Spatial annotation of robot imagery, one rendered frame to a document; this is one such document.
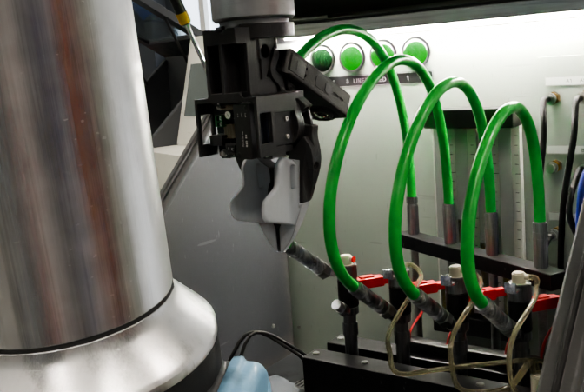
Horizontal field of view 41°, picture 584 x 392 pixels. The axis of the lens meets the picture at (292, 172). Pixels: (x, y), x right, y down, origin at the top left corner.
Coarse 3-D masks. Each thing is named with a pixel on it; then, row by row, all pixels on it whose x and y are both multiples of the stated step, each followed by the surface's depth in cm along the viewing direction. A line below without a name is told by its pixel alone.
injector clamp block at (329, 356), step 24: (336, 336) 115; (312, 360) 107; (336, 360) 106; (360, 360) 105; (384, 360) 108; (432, 360) 103; (312, 384) 108; (336, 384) 105; (360, 384) 103; (384, 384) 101; (408, 384) 98; (432, 384) 97; (480, 384) 94; (504, 384) 94
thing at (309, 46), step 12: (348, 24) 106; (324, 36) 101; (336, 36) 104; (360, 36) 108; (372, 36) 110; (300, 48) 98; (312, 48) 99; (372, 48) 112; (384, 60) 114; (396, 84) 117; (396, 96) 118; (396, 108) 119; (408, 180) 121; (408, 192) 122
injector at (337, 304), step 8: (352, 272) 106; (344, 288) 106; (344, 296) 107; (352, 296) 107; (336, 304) 105; (344, 304) 106; (352, 304) 107; (344, 312) 106; (352, 312) 107; (344, 320) 108; (352, 320) 108; (344, 328) 108; (352, 328) 108; (344, 336) 109; (352, 336) 108; (352, 344) 108; (352, 352) 108
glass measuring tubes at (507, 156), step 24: (432, 120) 123; (456, 120) 120; (456, 144) 122; (504, 144) 117; (456, 168) 123; (504, 168) 118; (456, 192) 125; (480, 192) 121; (504, 192) 118; (456, 216) 126; (480, 216) 122; (504, 216) 119; (456, 240) 127; (480, 240) 122; (504, 240) 120; (480, 336) 124; (504, 336) 121
